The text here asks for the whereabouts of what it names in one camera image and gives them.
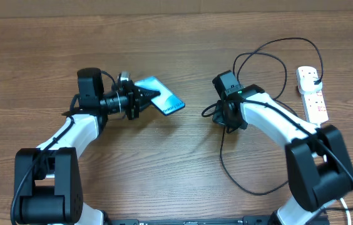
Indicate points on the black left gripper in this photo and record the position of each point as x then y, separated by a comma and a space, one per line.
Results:
134, 99

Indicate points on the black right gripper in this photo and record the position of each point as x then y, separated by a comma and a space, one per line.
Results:
217, 117

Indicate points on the blue Samsung Galaxy smartphone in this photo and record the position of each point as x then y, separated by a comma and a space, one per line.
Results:
167, 102

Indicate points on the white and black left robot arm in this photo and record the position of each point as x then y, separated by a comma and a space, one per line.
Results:
47, 182

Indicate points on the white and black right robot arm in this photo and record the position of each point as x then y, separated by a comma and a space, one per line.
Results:
319, 168

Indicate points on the white charger plug adapter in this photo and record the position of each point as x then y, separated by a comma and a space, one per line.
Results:
306, 84

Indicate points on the white power strip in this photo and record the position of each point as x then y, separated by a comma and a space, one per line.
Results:
313, 103

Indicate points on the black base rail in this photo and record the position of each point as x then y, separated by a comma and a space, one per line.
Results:
246, 220

